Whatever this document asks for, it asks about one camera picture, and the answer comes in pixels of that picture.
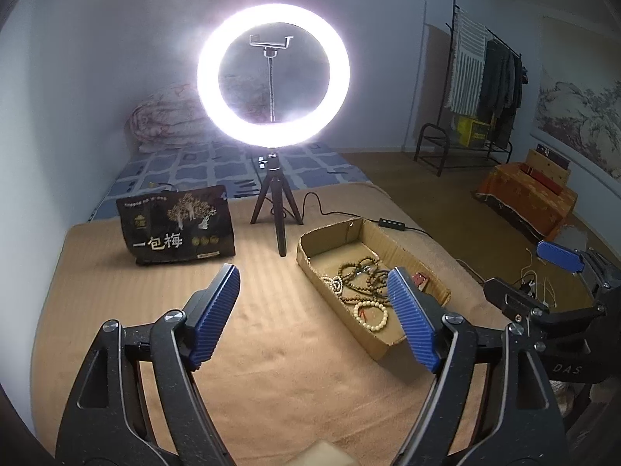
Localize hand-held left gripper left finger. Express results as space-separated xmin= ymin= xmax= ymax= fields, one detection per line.
xmin=54 ymin=263 xmax=242 ymax=466

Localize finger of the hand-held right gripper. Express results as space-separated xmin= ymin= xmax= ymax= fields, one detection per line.
xmin=484 ymin=276 xmax=609 ymax=328
xmin=537 ymin=240 xmax=621 ymax=285

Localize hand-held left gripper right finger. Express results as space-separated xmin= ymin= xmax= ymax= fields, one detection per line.
xmin=387 ymin=267 xmax=573 ymax=466

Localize cream bead bracelet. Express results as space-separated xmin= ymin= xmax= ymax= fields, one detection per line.
xmin=352 ymin=300 xmax=390 ymax=333

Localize brown wooden bead necklace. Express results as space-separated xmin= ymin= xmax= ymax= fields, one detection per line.
xmin=337 ymin=255 xmax=396 ymax=306

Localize white pearl necklace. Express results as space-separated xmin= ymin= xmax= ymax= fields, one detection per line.
xmin=320 ymin=274 xmax=346 ymax=297

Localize cardboard box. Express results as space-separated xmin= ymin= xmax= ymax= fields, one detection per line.
xmin=296 ymin=217 xmax=452 ymax=361

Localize black printed snack bag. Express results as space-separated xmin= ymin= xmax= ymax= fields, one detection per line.
xmin=115 ymin=185 xmax=237 ymax=267

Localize wooden box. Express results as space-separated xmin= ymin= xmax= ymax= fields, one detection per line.
xmin=526 ymin=144 xmax=572 ymax=188

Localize black tripod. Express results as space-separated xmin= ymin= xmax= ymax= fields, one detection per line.
xmin=250 ymin=148 xmax=304 ymax=258

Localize yellow box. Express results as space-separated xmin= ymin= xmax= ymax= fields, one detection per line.
xmin=456 ymin=115 xmax=491 ymax=149

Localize blue patterned bed sheet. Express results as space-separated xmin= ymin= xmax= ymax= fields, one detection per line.
xmin=90 ymin=141 xmax=374 ymax=221

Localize beige block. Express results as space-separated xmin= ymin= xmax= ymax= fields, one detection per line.
xmin=298 ymin=439 xmax=357 ymax=466

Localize dark hanging clothes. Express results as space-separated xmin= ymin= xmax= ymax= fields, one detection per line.
xmin=478 ymin=39 xmax=529 ymax=132

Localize black metal shoe rack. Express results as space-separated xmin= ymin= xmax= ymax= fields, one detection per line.
xmin=413 ymin=123 xmax=514 ymax=178

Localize folded floral quilt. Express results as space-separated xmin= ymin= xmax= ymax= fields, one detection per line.
xmin=125 ymin=82 xmax=214 ymax=153

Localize striped towel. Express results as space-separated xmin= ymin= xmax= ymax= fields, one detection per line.
xmin=449 ymin=10 xmax=491 ymax=113

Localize black clothes rack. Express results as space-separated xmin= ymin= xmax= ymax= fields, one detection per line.
xmin=449 ymin=0 xmax=527 ymax=156

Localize phone holder clamp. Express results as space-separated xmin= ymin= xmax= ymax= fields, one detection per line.
xmin=249 ymin=34 xmax=296 ymax=124

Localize tangled white cord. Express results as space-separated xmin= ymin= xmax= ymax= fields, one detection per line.
xmin=521 ymin=247 xmax=559 ymax=309

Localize black power cable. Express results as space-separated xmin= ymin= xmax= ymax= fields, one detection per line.
xmin=291 ymin=192 xmax=486 ymax=283

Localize landscape wall painting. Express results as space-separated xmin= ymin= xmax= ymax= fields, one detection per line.
xmin=529 ymin=14 xmax=621 ymax=180

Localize white ring light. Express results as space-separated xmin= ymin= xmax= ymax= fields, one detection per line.
xmin=196 ymin=2 xmax=351 ymax=149

